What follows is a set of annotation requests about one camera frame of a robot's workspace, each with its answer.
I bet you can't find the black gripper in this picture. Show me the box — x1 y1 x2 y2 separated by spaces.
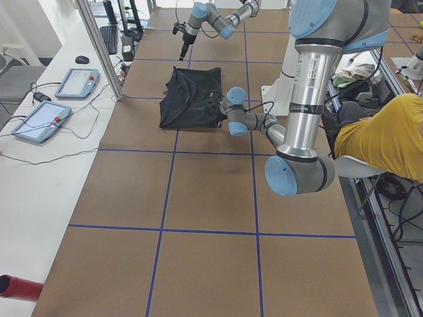
179 33 196 61

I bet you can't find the black t-shirt with logo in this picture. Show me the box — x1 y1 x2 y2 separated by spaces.
159 67 221 129

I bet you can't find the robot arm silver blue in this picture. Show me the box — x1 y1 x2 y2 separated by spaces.
173 0 261 61
220 1 391 195

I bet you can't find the black keyboard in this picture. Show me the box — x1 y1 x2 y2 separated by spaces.
99 25 118 55

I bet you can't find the black computer mouse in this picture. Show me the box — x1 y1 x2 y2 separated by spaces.
75 55 90 65

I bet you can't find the far teach pendant tablet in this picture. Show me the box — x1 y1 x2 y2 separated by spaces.
54 68 100 99

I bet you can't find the teach pendant tablet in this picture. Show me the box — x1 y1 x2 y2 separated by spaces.
54 68 100 99
11 100 72 143

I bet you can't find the near teach pendant tablet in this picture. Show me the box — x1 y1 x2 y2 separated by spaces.
11 100 72 143

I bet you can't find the brown paper table cover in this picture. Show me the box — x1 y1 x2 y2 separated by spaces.
33 9 377 316

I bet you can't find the white chair seat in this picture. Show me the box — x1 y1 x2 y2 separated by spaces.
334 155 386 178

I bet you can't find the person in yellow shirt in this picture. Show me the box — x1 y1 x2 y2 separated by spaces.
321 93 422 183

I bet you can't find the red cylinder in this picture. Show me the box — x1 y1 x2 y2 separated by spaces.
1 275 44 302

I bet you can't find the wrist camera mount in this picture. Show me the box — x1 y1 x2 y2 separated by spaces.
208 90 225 107
173 22 186 35

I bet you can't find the aluminium frame post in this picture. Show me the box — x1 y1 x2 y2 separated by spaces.
75 0 124 101

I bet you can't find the white camera mast post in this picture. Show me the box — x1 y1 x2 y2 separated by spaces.
261 35 298 116

